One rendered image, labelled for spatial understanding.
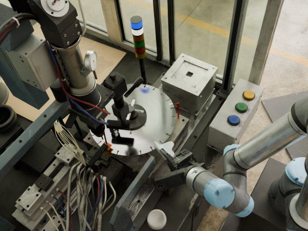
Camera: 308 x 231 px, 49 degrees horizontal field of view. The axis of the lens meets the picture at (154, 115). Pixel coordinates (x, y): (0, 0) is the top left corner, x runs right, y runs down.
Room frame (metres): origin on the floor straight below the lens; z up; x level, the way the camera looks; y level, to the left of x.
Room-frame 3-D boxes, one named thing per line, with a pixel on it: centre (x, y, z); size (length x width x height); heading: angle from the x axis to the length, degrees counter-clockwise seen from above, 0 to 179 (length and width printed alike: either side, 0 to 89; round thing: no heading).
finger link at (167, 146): (0.59, -0.03, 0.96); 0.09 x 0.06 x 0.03; 30
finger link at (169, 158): (0.54, -0.03, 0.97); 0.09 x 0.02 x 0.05; 30
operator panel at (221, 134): (0.78, -0.33, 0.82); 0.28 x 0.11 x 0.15; 142
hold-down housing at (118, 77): (0.67, 0.11, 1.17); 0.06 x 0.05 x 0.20; 133
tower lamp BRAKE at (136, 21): (1.05, 0.03, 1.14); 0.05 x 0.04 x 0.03; 52
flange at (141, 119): (0.75, 0.08, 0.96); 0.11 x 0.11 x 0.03
